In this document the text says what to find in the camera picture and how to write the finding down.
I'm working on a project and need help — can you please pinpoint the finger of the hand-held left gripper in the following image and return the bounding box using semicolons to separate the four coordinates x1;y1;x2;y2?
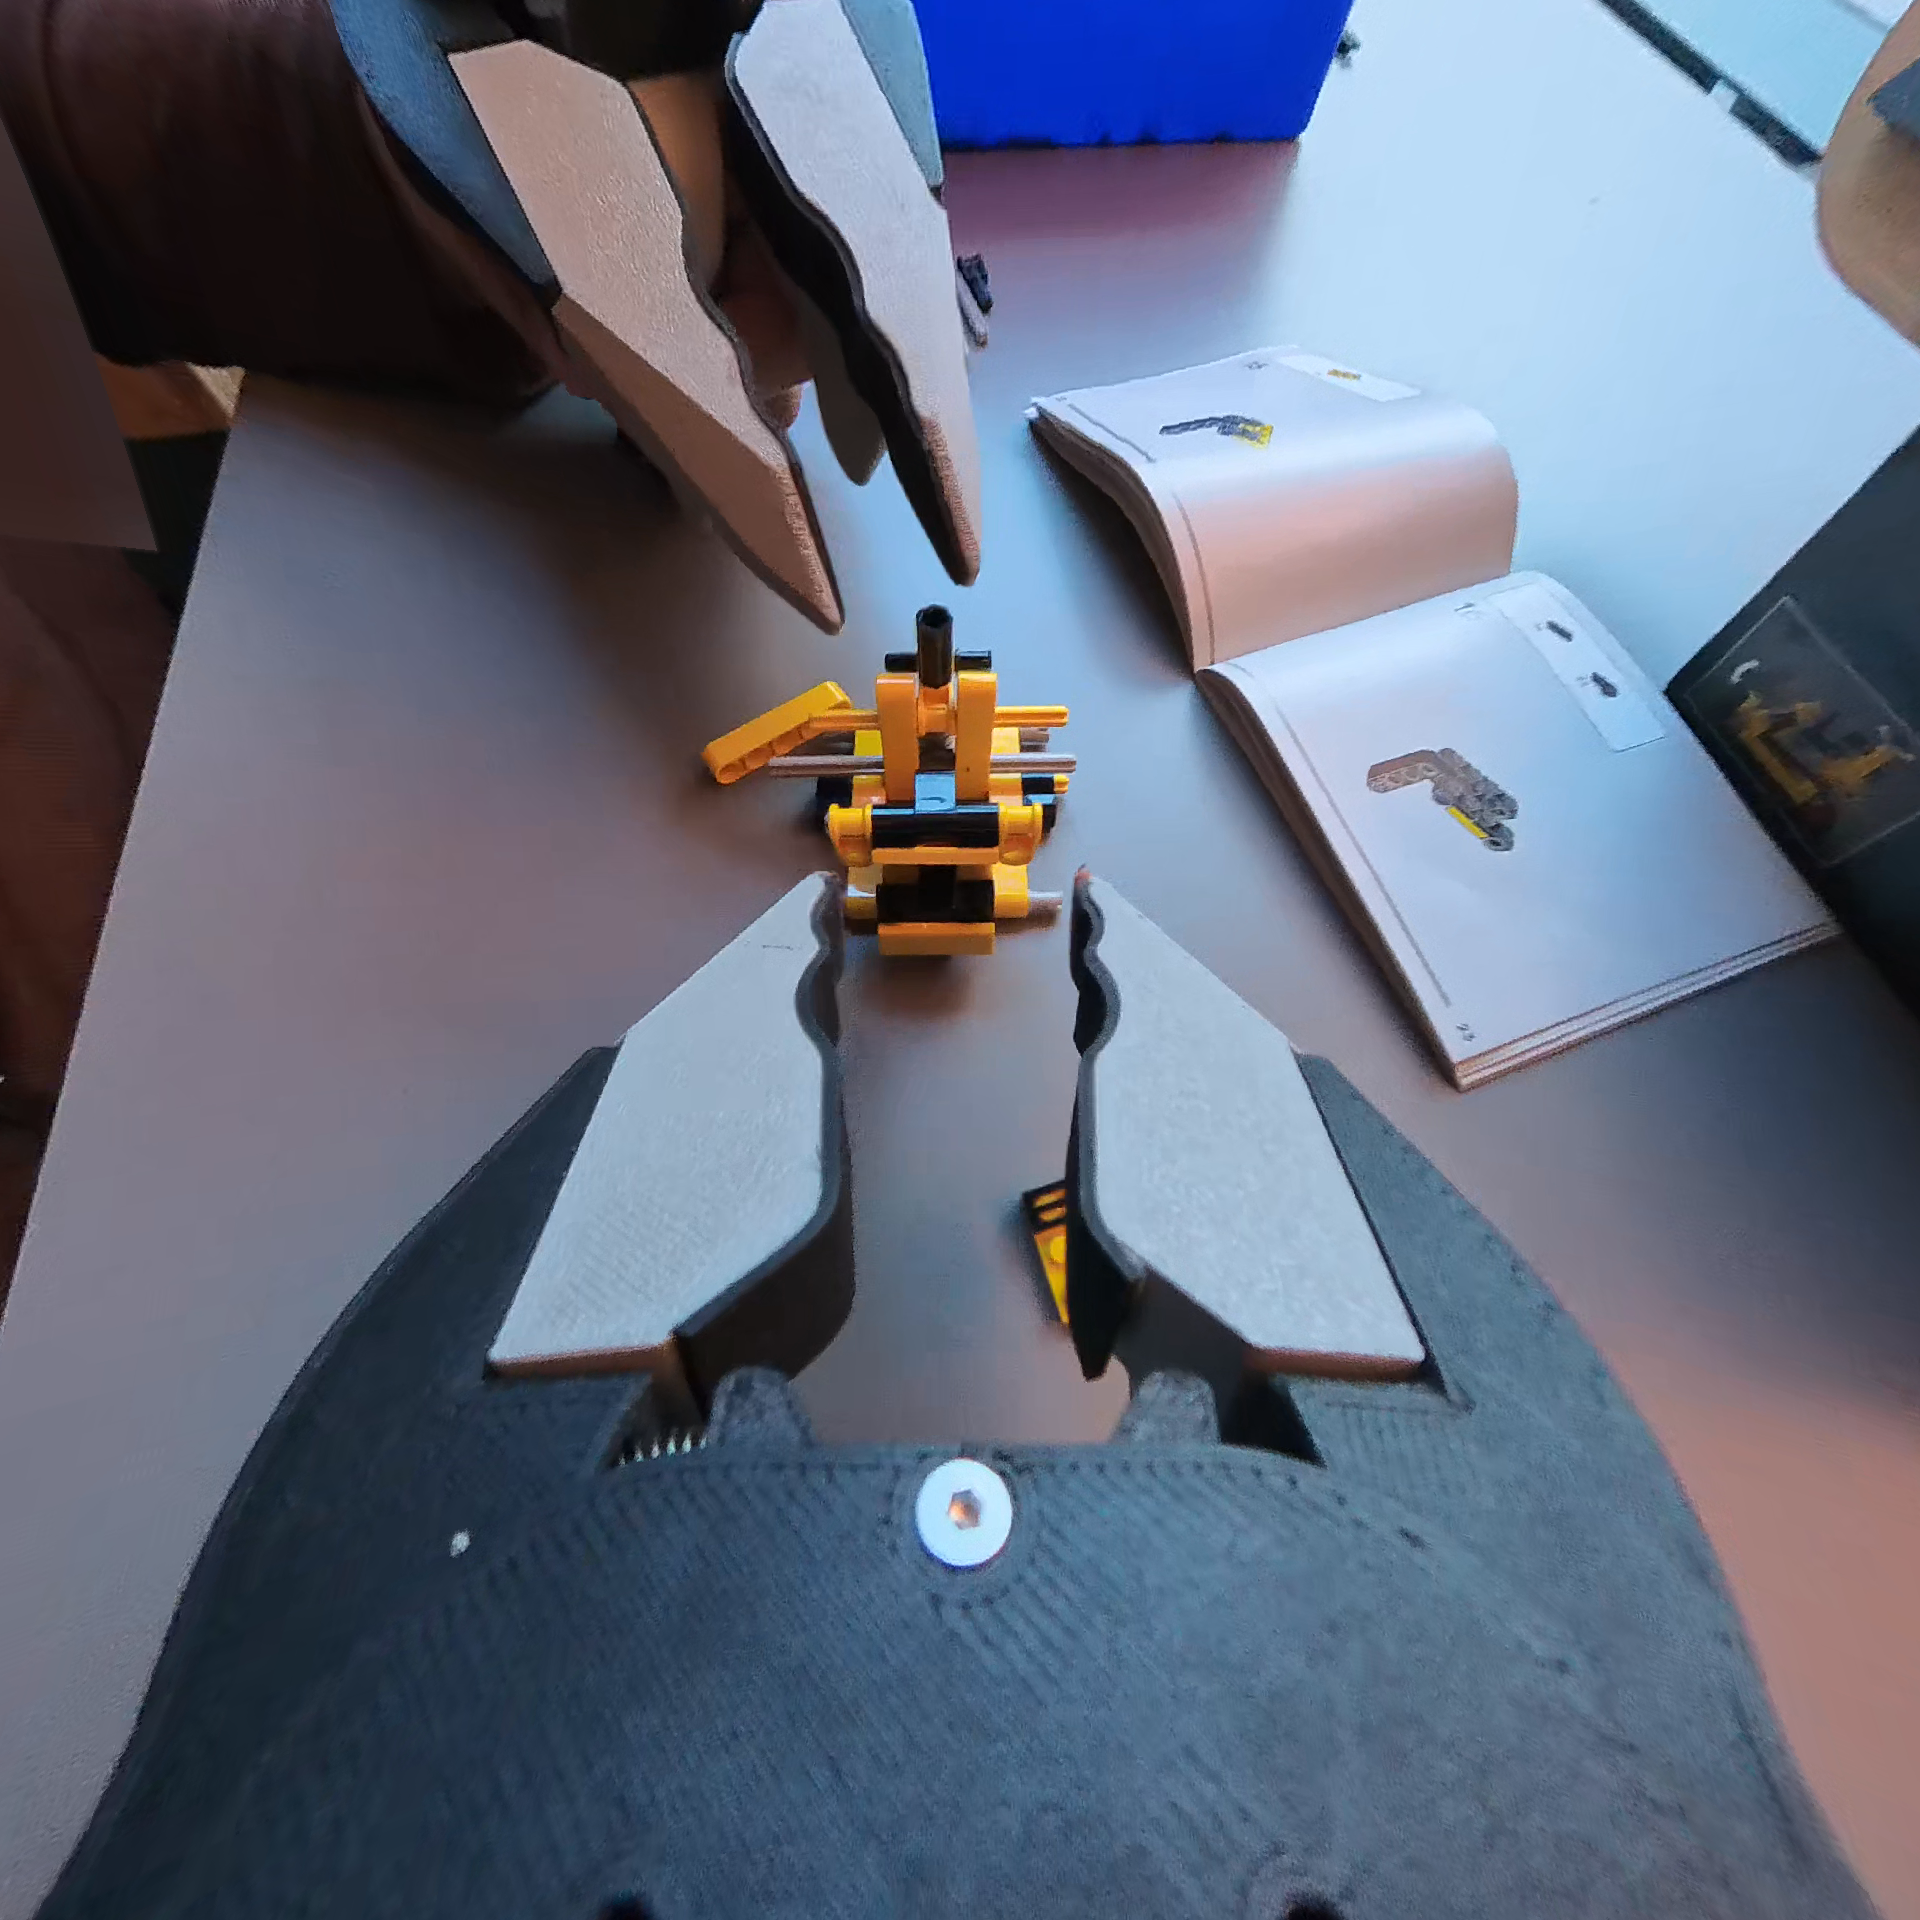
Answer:
449;35;849;636
725;0;989;590

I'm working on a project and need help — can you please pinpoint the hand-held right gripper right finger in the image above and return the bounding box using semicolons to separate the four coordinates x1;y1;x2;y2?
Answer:
1066;871;1432;1382

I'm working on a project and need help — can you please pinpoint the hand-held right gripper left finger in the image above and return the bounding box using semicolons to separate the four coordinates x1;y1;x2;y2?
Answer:
486;871;861;1382

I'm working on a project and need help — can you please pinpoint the yellow plate with black grille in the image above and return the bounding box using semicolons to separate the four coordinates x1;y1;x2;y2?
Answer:
1025;1182;1079;1326

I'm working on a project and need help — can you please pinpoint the yellow black lego model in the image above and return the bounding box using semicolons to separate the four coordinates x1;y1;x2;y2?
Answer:
768;603;1079;959

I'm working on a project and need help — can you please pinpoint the white instruction booklet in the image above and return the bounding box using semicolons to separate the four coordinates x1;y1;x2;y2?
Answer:
1027;345;1846;1093

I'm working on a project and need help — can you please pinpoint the black lego set box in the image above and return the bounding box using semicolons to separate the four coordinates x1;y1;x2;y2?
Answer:
1665;435;1920;916

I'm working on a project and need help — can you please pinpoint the blue plastic bin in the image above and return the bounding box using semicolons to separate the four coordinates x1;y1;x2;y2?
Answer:
912;0;1357;153

